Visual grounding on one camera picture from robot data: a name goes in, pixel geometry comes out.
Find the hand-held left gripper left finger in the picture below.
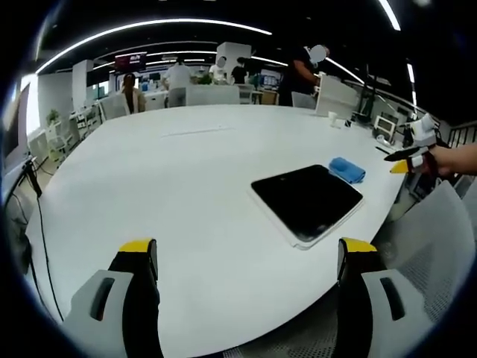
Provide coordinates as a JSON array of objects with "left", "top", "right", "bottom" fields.
[{"left": 62, "top": 236, "right": 162, "bottom": 358}]

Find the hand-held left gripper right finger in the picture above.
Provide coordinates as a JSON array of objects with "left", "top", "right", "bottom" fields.
[{"left": 336, "top": 236, "right": 437, "bottom": 358}]

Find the blue cleaning cloth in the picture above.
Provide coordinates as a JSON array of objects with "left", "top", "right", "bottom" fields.
[{"left": 328, "top": 157, "right": 367, "bottom": 184}]

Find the black mirror with white frame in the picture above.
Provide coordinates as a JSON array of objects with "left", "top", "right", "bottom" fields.
[{"left": 247, "top": 163, "right": 364, "bottom": 251}]

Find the person's right hand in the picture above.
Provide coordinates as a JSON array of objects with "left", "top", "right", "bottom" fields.
[{"left": 434, "top": 147, "right": 462, "bottom": 178}]

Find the white framed device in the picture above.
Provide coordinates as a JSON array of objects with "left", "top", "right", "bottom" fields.
[{"left": 373, "top": 115, "right": 397, "bottom": 142}]

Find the white mesh office chair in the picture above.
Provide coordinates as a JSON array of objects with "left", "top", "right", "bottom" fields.
[{"left": 372, "top": 181, "right": 475, "bottom": 358}]

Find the black stand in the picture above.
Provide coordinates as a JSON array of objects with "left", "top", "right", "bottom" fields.
[{"left": 358, "top": 63, "right": 389, "bottom": 125}]

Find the white board panel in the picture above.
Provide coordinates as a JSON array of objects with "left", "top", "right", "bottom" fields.
[{"left": 314, "top": 75, "right": 359, "bottom": 117}]

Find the computer monitor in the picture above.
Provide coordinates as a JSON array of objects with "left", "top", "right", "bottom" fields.
[{"left": 2, "top": 81, "right": 31, "bottom": 169}]

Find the black cable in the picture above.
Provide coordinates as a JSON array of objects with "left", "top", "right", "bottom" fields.
[{"left": 21, "top": 159, "right": 65, "bottom": 324}]

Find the red wall screen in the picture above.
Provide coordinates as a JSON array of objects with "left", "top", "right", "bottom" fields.
[{"left": 114, "top": 53, "right": 147, "bottom": 71}]

